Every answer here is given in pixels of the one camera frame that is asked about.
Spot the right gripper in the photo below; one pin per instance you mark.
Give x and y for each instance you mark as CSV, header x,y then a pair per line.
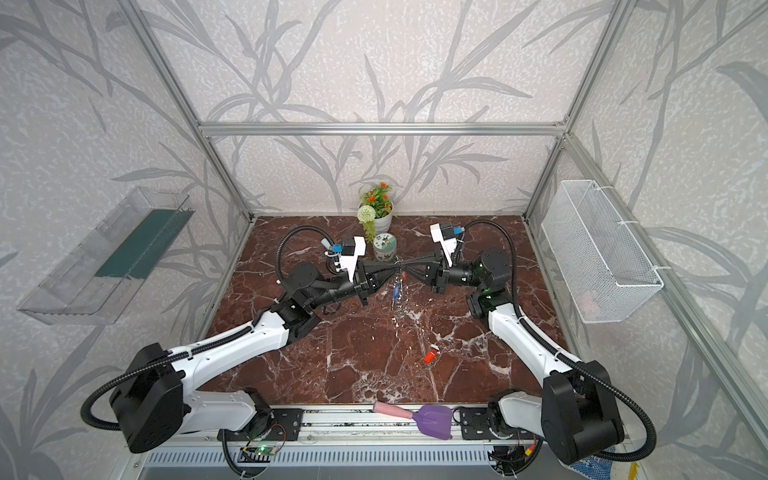
x,y
441,272

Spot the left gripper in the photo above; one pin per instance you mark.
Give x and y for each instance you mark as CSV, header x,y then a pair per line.
x,y
363,275

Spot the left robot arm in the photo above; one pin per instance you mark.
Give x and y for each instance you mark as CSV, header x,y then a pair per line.
x,y
159,395

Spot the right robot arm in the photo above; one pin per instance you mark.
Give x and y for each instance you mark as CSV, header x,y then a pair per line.
x,y
579,412

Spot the potted plant orange flowers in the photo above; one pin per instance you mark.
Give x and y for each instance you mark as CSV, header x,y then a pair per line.
x,y
375,209

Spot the green circuit board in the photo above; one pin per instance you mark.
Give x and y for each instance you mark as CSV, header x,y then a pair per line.
x,y
259,454

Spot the blue white work glove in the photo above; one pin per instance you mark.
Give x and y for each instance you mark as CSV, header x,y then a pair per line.
x,y
592,468

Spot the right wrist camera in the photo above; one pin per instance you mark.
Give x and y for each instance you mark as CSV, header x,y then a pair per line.
x,y
448,237

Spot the purple scoop pink handle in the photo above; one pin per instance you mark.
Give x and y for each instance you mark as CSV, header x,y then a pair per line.
x,y
431,420

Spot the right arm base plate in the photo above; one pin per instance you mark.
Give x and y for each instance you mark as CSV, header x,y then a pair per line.
x,y
482,423

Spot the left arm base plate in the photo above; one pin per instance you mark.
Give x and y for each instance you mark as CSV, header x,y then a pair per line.
x,y
280,424

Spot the white wire basket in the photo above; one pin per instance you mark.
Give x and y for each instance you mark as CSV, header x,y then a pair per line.
x,y
607,272

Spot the clear plastic wall shelf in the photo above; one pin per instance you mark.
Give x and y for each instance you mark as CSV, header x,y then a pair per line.
x,y
95,283

